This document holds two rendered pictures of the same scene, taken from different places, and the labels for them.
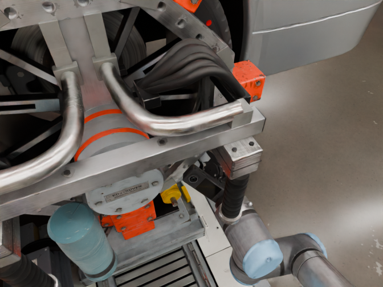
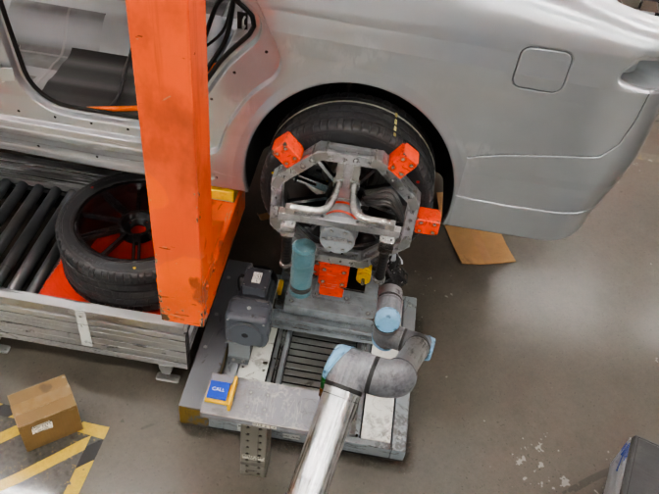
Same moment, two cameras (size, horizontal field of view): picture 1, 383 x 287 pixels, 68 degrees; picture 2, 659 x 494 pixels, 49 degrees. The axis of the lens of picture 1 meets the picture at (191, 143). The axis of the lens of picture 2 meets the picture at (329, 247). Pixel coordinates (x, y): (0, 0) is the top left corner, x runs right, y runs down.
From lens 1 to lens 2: 206 cm
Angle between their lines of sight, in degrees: 19
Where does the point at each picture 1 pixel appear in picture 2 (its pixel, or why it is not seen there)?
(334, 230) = (506, 415)
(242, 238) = (382, 303)
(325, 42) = (520, 223)
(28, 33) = not seen: hidden behind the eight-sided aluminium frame
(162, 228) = (348, 313)
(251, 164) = (387, 248)
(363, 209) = (553, 418)
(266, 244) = (392, 310)
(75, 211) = (308, 243)
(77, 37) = (348, 171)
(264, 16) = (465, 189)
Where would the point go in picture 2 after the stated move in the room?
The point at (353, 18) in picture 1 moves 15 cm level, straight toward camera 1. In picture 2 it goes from (545, 216) to (515, 226)
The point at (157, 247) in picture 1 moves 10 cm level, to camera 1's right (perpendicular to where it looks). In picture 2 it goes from (336, 327) to (356, 337)
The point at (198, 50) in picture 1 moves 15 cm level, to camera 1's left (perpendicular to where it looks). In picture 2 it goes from (388, 195) to (350, 177)
